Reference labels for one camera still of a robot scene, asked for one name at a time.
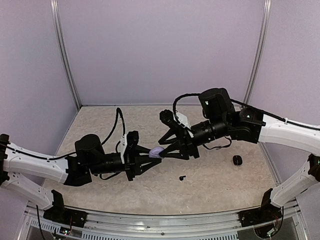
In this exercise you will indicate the black earbud charging case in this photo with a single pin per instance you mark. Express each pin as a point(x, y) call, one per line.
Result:
point(237, 160)

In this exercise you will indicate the left aluminium frame post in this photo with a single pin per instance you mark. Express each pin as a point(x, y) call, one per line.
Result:
point(54, 5)

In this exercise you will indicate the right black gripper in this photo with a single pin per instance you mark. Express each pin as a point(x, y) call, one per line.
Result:
point(186, 148)

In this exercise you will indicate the right aluminium frame post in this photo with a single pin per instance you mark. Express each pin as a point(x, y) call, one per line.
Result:
point(259, 50)

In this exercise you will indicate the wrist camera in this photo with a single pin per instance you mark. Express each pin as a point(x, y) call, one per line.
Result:
point(174, 119)
point(128, 144)

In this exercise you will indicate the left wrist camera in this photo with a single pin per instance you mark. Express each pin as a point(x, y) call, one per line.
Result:
point(128, 144)

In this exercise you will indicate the black earbud near front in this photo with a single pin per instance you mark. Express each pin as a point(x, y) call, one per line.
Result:
point(181, 178)

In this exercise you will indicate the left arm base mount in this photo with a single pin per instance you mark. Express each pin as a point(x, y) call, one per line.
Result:
point(60, 214)

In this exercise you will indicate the front aluminium rail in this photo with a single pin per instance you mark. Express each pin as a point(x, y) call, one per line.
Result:
point(101, 225)

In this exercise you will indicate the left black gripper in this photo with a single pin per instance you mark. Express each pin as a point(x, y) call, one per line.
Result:
point(133, 162)

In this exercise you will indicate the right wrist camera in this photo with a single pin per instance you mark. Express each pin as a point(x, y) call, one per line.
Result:
point(174, 119)

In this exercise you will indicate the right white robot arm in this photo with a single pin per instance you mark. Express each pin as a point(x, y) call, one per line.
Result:
point(251, 125)

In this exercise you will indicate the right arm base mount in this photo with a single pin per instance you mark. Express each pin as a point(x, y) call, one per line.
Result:
point(264, 213)

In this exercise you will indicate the lilac earbud charging case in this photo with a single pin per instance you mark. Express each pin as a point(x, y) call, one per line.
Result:
point(154, 153)

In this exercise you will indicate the aluminium frame post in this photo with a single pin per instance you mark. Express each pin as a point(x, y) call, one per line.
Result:
point(54, 5)
point(259, 50)

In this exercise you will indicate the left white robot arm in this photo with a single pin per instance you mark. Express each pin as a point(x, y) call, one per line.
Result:
point(74, 169)

